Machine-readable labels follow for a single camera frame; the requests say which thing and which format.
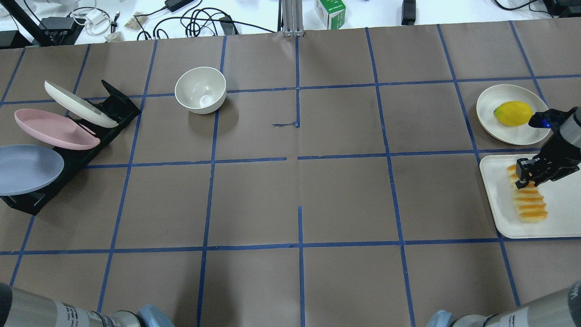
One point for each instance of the cream white bowl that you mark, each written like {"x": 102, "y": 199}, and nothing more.
{"x": 201, "y": 90}

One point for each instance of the pink plate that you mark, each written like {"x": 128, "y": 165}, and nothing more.
{"x": 55, "y": 129}

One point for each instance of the cream plate under lemon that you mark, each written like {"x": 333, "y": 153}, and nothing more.
{"x": 495, "y": 96}

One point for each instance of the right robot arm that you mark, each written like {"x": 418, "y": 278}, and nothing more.
{"x": 559, "y": 309}

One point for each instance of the white rectangular tray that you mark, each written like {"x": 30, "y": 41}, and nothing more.
{"x": 563, "y": 200}

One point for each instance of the black power adapter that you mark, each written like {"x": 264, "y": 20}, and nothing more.
{"x": 174, "y": 5}

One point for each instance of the aluminium frame post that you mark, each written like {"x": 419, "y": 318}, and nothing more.
{"x": 290, "y": 20}

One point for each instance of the blue plate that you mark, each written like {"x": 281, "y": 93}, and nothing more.
{"x": 25, "y": 168}

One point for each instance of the green white box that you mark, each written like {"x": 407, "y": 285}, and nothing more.
{"x": 331, "y": 12}

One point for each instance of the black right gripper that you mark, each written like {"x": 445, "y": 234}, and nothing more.
{"x": 559, "y": 156}

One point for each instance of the black power brick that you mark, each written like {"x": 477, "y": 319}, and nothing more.
{"x": 408, "y": 12}

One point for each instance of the black plate rack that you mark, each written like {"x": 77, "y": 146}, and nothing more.
{"x": 118, "y": 107}

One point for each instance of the cream plate in rack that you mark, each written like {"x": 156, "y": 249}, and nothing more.
{"x": 78, "y": 106}

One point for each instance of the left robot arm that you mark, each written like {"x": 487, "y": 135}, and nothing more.
{"x": 20, "y": 308}

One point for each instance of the yellow orange striped bread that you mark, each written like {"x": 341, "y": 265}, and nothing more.
{"x": 529, "y": 204}

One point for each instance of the yellow lemon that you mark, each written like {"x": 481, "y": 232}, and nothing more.
{"x": 513, "y": 113}

